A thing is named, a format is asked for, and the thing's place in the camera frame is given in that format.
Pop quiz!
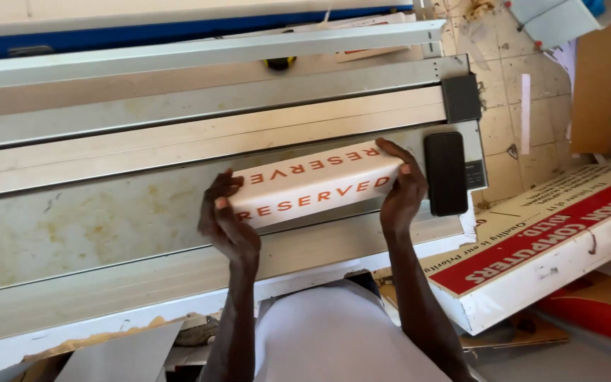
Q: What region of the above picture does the person's right hand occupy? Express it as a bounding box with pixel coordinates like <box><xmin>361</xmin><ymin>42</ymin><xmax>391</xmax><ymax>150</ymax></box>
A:
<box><xmin>375</xmin><ymin>137</ymin><xmax>429</xmax><ymax>236</ymax></box>

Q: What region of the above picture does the person's left hand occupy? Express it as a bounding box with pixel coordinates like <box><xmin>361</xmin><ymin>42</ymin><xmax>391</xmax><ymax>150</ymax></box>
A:
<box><xmin>197</xmin><ymin>169</ymin><xmax>262</xmax><ymax>267</ymax></box>

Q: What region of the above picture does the white table sign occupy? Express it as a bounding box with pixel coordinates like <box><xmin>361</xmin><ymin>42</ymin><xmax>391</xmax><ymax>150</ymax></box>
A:
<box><xmin>228</xmin><ymin>139</ymin><xmax>405</xmax><ymax>229</ymax></box>

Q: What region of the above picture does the black smartphone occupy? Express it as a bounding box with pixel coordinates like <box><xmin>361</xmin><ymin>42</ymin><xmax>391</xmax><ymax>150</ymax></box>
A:
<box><xmin>424</xmin><ymin>132</ymin><xmax>469</xmax><ymax>217</ymax></box>

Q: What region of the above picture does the grey metal bending machine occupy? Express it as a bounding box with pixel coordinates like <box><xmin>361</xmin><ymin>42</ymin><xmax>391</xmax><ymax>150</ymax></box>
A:
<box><xmin>0</xmin><ymin>19</ymin><xmax>489</xmax><ymax>380</ymax></box>

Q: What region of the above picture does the white and red signboard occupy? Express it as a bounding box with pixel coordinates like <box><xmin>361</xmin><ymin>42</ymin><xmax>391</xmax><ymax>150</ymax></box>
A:
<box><xmin>422</xmin><ymin>161</ymin><xmax>611</xmax><ymax>336</ymax></box>

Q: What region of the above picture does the white paper strip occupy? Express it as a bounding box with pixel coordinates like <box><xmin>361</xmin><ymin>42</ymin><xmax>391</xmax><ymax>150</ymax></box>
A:
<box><xmin>520</xmin><ymin>73</ymin><xmax>531</xmax><ymax>156</ymax></box>

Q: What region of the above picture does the person's white shirt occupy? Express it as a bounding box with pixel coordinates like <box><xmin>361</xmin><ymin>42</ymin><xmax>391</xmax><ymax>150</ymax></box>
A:
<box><xmin>253</xmin><ymin>279</ymin><xmax>454</xmax><ymax>382</ymax></box>

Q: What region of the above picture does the yellow and black tape measure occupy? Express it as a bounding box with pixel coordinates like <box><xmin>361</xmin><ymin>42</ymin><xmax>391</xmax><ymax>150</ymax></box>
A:
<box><xmin>263</xmin><ymin>56</ymin><xmax>297</xmax><ymax>72</ymax></box>

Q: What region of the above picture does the grey metal sheet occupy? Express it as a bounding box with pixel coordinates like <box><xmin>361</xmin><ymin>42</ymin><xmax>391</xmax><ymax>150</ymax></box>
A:
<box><xmin>53</xmin><ymin>322</ymin><xmax>183</xmax><ymax>382</ymax></box>

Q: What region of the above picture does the blue and white board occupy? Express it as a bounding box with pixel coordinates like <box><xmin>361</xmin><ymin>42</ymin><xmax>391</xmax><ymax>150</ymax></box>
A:
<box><xmin>0</xmin><ymin>0</ymin><xmax>413</xmax><ymax>63</ymax></box>

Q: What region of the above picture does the brown cardboard sheet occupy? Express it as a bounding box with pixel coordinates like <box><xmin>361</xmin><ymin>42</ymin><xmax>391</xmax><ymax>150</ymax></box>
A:
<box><xmin>570</xmin><ymin>17</ymin><xmax>611</xmax><ymax>155</ymax></box>

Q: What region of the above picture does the light blue box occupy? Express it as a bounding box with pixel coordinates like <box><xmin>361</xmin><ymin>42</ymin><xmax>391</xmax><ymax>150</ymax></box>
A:
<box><xmin>503</xmin><ymin>0</ymin><xmax>611</xmax><ymax>51</ymax></box>

